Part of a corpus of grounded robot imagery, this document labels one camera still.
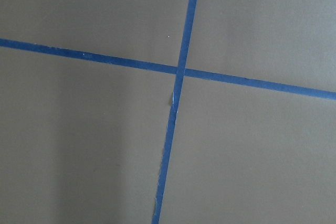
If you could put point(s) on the blue tape line crosswise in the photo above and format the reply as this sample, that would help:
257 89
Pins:
88 56

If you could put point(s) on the blue tape line lengthwise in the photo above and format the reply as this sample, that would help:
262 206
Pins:
176 96

